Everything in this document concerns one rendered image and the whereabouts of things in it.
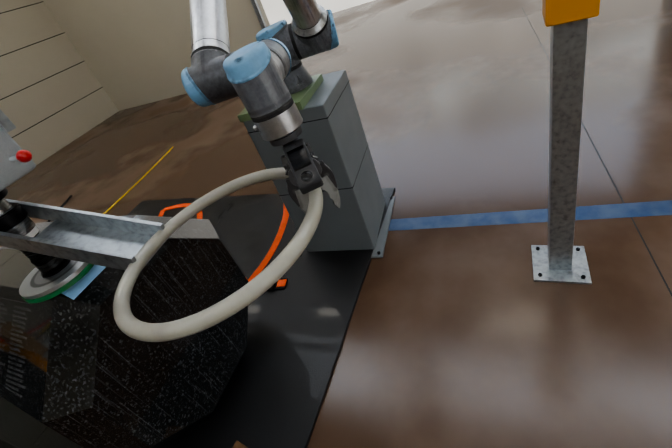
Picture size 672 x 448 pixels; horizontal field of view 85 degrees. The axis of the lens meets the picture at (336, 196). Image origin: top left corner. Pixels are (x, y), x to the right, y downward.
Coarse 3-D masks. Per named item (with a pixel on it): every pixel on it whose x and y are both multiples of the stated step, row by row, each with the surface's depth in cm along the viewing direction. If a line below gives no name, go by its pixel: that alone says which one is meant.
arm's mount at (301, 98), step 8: (320, 80) 171; (304, 88) 163; (312, 88) 162; (296, 96) 157; (304, 96) 154; (296, 104) 151; (304, 104) 154; (240, 112) 164; (240, 120) 163; (248, 120) 162
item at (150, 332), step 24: (216, 192) 98; (312, 192) 76; (192, 216) 98; (312, 216) 70; (144, 264) 86; (288, 264) 63; (120, 288) 77; (240, 288) 61; (264, 288) 61; (120, 312) 70; (216, 312) 59; (144, 336) 62; (168, 336) 60
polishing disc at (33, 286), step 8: (72, 264) 108; (80, 264) 106; (32, 272) 111; (40, 272) 110; (64, 272) 105; (72, 272) 104; (24, 280) 109; (32, 280) 107; (40, 280) 106; (48, 280) 104; (56, 280) 103; (64, 280) 102; (24, 288) 105; (32, 288) 104; (40, 288) 102; (48, 288) 101; (56, 288) 101; (24, 296) 102; (32, 296) 101; (40, 296) 101
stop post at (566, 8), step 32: (544, 0) 98; (576, 0) 93; (576, 32) 99; (576, 64) 104; (576, 96) 109; (576, 128) 115; (576, 160) 121; (576, 192) 128; (544, 256) 160; (576, 256) 155
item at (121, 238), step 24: (48, 216) 102; (72, 216) 99; (96, 216) 96; (0, 240) 94; (24, 240) 91; (48, 240) 90; (72, 240) 96; (96, 240) 95; (120, 240) 95; (144, 240) 94; (96, 264) 89; (120, 264) 86
